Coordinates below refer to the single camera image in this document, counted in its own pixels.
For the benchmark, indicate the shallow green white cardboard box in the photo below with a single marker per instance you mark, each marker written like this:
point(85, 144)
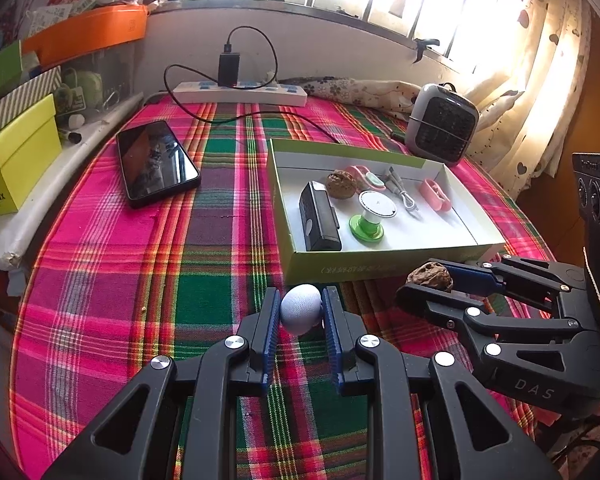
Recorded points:
point(430, 232)

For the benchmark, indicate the striped box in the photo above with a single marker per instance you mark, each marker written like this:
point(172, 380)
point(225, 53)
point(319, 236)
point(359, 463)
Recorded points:
point(15, 105)

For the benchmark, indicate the pale grey ball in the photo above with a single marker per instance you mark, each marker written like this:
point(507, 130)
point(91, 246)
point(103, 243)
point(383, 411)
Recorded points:
point(302, 307)

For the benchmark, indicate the pink carabiner clip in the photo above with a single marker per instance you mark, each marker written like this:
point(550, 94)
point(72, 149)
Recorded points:
point(435, 195)

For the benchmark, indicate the clear storage bin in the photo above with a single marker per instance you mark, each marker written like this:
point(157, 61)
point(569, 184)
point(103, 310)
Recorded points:
point(105, 80)

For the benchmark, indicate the brown walnut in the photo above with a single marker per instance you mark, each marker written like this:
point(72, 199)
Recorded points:
point(430, 275)
point(341, 184)

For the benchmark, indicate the white power strip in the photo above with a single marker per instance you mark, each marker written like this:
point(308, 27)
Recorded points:
point(240, 94)

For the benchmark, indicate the small grey heater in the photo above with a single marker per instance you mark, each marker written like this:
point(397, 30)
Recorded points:
point(442, 125)

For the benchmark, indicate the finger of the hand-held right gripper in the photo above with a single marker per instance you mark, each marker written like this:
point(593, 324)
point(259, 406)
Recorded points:
point(430, 306)
point(470, 276)

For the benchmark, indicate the yellow-green box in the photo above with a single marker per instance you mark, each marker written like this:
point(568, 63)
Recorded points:
point(15, 160)

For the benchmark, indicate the plaid tablecloth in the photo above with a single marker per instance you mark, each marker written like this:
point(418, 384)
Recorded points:
point(130, 285)

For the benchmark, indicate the black smartphone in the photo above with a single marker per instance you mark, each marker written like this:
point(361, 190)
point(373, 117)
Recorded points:
point(155, 162)

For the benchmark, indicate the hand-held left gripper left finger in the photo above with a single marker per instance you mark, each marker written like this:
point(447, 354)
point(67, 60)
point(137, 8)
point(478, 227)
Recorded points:
point(270, 332)

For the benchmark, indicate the cream heart print curtain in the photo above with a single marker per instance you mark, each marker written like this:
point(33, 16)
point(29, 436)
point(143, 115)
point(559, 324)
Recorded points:
point(540, 60)

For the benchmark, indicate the floral cloth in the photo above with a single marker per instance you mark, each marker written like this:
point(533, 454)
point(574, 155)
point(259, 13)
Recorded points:
point(360, 92)

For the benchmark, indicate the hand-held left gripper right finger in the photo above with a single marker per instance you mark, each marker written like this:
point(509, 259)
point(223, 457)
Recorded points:
point(332, 342)

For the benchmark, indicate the black charger plug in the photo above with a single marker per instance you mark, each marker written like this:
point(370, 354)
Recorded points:
point(229, 70)

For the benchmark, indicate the orange box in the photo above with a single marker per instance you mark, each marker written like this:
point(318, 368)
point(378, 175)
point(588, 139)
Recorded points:
point(90, 32)

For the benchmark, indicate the black window clamp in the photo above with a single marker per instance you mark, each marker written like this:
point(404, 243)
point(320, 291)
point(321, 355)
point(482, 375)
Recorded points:
point(424, 47)

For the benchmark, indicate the pink case with green button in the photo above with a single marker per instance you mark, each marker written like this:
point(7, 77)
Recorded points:
point(367, 178)

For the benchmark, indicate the black rectangular case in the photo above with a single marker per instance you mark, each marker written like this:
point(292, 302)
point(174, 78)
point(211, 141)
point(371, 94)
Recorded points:
point(320, 217)

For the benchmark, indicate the white green spool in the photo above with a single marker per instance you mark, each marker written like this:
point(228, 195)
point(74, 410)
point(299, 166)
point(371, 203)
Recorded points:
point(375, 209)

